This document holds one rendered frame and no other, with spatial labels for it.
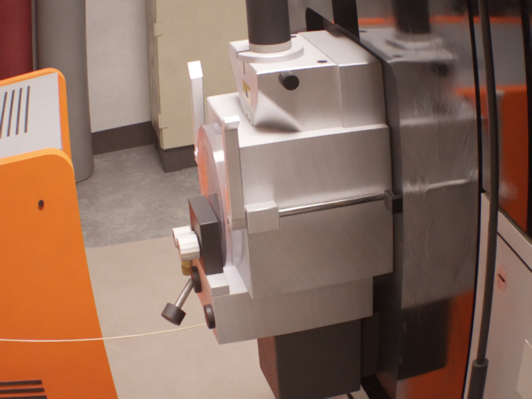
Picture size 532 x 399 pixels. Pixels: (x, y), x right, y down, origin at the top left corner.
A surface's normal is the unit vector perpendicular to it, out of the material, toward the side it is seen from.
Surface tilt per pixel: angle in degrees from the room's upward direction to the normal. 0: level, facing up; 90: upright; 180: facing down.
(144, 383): 0
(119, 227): 0
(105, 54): 90
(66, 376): 90
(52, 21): 90
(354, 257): 90
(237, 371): 0
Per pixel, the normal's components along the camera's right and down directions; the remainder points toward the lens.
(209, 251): 0.24, 0.38
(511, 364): -0.97, 0.15
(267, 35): -0.10, 0.41
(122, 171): -0.07, -0.91
